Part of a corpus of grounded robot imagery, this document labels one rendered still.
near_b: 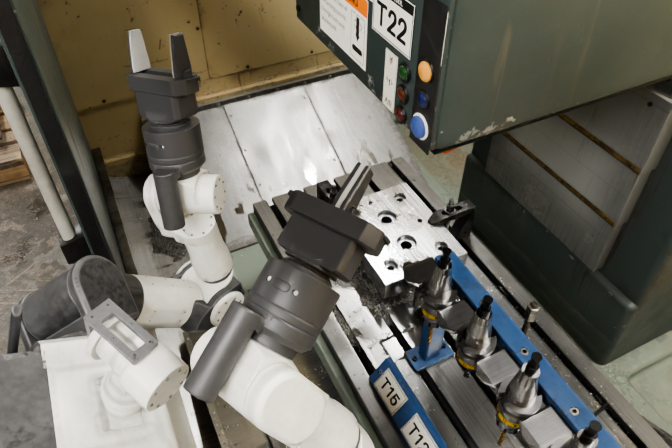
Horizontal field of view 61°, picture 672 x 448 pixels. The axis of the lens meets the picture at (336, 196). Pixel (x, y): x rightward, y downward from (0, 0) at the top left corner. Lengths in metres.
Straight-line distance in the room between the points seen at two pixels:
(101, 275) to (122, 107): 1.22
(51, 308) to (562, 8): 0.81
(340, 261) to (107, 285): 0.45
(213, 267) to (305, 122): 1.18
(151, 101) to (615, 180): 1.02
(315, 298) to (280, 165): 1.49
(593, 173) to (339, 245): 0.97
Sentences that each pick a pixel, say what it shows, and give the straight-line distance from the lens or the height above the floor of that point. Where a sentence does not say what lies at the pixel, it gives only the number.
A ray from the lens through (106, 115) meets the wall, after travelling 2.11.
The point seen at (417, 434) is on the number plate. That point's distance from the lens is 1.21.
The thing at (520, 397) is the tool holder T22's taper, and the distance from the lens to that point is 0.93.
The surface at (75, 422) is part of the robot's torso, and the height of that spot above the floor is 1.37.
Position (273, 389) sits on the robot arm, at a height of 1.52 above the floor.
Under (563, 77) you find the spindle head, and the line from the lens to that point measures 0.83.
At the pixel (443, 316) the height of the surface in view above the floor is 1.22.
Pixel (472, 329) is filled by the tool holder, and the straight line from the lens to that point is 0.95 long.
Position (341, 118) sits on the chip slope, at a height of 0.78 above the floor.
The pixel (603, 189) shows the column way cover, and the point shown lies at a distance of 1.48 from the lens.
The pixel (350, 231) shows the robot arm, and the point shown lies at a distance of 0.60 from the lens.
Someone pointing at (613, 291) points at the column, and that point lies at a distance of 1.63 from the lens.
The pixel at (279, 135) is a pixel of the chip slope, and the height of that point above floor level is 0.78.
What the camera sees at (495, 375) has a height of 1.22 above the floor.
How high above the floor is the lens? 2.03
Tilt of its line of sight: 42 degrees down
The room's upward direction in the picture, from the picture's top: straight up
